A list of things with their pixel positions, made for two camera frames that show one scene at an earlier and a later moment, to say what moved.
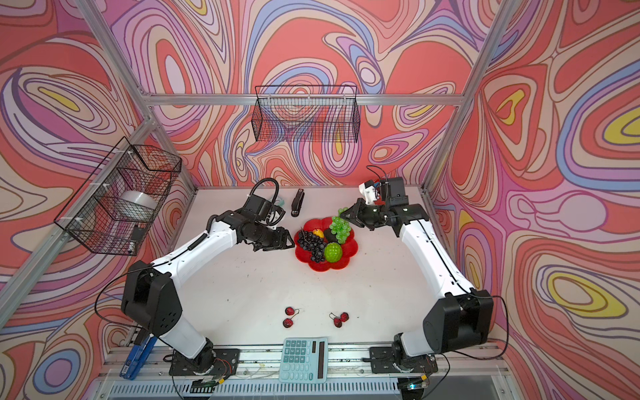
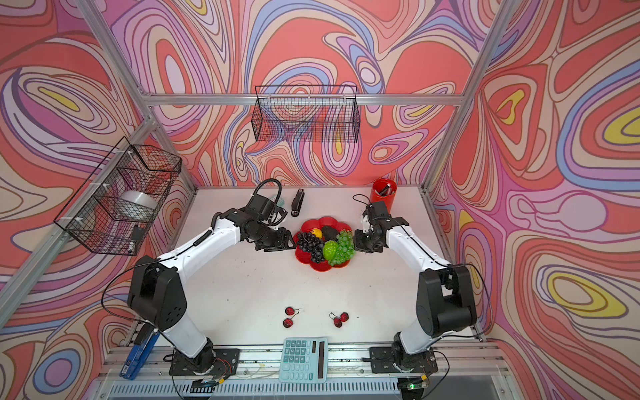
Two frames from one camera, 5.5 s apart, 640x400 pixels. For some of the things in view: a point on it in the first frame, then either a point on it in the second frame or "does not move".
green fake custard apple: (332, 252) does not move
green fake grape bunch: (341, 227) to (347, 247)
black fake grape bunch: (315, 244) does not move
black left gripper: (281, 241) does not move
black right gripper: (357, 217) to (359, 245)
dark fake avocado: (332, 237) does not move
